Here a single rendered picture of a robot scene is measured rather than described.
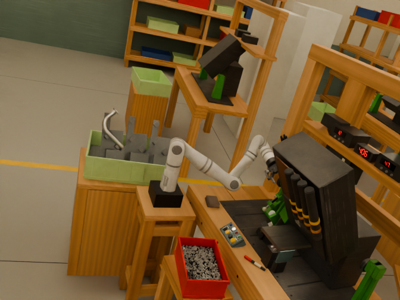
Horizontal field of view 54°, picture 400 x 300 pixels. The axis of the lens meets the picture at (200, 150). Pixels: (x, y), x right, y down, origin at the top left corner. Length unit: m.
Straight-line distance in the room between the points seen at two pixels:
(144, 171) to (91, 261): 0.81
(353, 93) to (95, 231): 1.89
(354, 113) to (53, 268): 2.32
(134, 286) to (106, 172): 0.76
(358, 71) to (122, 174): 1.58
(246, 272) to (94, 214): 1.18
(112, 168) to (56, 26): 6.46
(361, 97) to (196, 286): 1.31
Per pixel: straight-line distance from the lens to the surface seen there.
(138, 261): 2.59
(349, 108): 2.36
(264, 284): 2.08
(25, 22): 8.98
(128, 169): 2.68
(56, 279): 3.13
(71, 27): 8.87
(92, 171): 2.69
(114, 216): 2.82
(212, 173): 2.39
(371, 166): 2.09
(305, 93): 2.64
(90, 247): 2.98
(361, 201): 2.41
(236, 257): 2.17
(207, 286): 1.98
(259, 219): 2.52
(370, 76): 2.29
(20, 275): 3.17
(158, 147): 2.91
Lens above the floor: 2.22
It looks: 25 degrees down
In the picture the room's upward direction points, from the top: 15 degrees clockwise
